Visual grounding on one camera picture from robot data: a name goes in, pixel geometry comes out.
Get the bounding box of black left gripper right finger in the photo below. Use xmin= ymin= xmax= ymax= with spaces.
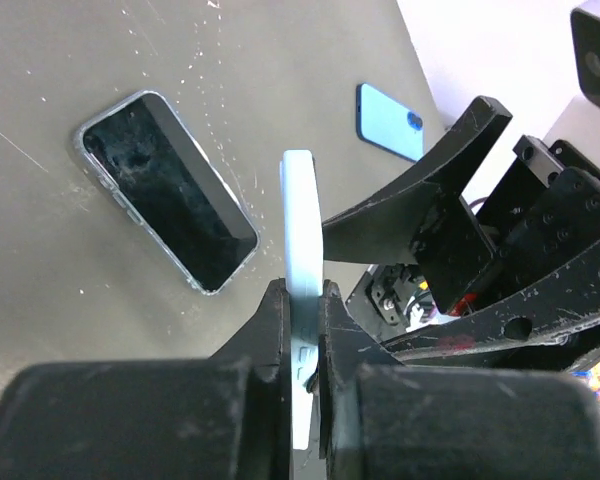
xmin=319 ymin=281 xmax=600 ymax=479

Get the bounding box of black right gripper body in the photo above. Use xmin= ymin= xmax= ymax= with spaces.
xmin=347 ymin=136 xmax=600 ymax=340

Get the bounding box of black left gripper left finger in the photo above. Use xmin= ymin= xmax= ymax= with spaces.
xmin=0 ymin=279 xmax=293 ymax=479

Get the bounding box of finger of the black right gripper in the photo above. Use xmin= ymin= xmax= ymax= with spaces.
xmin=383 ymin=239 xmax=600 ymax=370
xmin=323 ymin=96 xmax=512 ymax=313

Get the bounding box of blue phone face down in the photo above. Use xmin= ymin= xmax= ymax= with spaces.
xmin=356 ymin=83 xmax=424 ymax=163

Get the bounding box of light blue phone case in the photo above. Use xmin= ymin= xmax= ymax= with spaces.
xmin=280 ymin=150 xmax=324 ymax=450

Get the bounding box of teal phone dark screen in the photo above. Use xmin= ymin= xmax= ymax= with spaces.
xmin=73 ymin=90 xmax=259 ymax=295

